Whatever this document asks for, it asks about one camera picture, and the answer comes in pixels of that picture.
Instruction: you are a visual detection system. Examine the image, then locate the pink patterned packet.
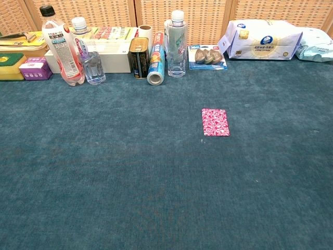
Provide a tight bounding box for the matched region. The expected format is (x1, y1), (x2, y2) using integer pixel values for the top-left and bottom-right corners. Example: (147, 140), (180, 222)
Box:
(201, 108), (231, 137)

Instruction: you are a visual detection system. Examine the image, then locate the blue plastic wrap box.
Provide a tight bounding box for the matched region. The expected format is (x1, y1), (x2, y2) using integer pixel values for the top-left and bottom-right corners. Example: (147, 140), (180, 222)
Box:
(146, 31), (167, 86)

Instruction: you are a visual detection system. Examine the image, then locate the teal felt table mat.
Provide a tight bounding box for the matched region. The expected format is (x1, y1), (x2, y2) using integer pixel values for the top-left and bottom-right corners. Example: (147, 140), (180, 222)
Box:
(0, 56), (333, 250)

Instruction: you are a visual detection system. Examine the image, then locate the tall clear bottle white cap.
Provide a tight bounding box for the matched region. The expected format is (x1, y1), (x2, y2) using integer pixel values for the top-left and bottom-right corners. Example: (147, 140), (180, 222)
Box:
(166, 10), (188, 78)

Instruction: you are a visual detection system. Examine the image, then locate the blue blister pack of hooks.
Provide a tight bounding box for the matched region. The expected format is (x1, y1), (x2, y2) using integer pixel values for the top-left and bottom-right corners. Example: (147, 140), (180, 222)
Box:
(188, 44), (228, 71)

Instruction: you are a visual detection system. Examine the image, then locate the long white carton box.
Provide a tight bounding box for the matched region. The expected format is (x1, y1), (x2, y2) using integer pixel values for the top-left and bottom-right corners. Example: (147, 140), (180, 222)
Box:
(44, 39), (132, 74)

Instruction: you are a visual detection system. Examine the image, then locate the small clear water bottle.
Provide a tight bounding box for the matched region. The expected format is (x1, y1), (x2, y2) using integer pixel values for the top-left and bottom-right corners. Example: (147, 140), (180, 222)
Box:
(71, 17), (107, 85)

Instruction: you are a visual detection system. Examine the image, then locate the woven rattan folding screen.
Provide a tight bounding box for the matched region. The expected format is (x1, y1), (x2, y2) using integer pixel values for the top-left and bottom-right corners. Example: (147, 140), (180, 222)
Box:
(0, 0), (333, 46)

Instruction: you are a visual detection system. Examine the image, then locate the pink drink bottle black cap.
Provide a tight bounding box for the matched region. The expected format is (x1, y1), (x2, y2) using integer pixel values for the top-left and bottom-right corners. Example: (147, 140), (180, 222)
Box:
(39, 5), (86, 87)

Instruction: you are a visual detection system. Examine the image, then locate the white tissue pack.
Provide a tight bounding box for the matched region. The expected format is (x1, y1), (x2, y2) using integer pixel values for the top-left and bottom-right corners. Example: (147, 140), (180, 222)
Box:
(217, 19), (304, 61)

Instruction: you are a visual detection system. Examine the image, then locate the small purple box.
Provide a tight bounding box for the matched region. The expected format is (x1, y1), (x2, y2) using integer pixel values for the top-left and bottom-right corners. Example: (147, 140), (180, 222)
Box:
(18, 57), (53, 81)

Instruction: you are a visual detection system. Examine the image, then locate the green yellow scouring sponge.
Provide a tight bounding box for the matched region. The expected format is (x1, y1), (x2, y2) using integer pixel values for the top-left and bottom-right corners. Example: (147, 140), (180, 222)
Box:
(0, 53), (28, 81)

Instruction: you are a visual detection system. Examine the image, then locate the light blue wet wipes pack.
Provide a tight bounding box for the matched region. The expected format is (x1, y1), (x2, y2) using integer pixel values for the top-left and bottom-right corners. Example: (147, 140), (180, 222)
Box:
(295, 26), (333, 63)

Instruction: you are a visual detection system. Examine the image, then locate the yellow razor blister package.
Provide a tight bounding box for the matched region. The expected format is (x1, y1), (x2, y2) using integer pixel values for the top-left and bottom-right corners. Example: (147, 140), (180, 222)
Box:
(0, 31), (49, 52)

